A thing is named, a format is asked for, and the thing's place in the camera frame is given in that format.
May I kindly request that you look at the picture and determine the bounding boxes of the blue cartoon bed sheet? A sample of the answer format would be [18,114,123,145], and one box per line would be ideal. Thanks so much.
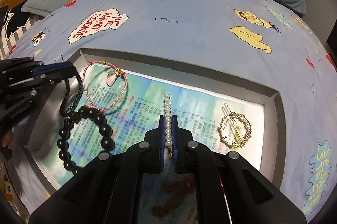
[11,0,336,221]

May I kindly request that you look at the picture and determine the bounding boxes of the black large bead bracelet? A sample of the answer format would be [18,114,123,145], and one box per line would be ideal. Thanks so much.
[56,105,116,176]

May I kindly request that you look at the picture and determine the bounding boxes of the blue crystal bead bracelet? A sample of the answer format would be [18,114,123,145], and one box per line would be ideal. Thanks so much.
[59,74,85,118]

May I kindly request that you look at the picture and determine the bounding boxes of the red bead gold tassel charm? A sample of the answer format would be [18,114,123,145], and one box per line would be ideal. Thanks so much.
[151,177,195,218]

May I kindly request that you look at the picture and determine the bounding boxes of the grey cardboard tray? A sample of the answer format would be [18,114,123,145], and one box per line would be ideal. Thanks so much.
[23,48,286,194]

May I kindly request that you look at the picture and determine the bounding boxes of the printed blue-green paper sheet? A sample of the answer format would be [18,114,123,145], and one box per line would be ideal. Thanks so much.
[79,64,265,223]

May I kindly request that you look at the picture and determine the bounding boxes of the striped cartoon pillow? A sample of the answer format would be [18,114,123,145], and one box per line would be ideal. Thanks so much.
[0,1,43,59]

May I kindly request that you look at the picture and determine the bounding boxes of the pearl hair clip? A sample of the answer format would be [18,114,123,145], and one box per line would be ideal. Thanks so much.
[164,93,173,160]

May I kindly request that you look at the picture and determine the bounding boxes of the gold round hair clip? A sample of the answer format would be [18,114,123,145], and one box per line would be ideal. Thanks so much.
[217,104,251,149]

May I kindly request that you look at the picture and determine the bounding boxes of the pink string bracelet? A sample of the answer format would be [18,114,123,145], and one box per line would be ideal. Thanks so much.
[81,60,129,115]

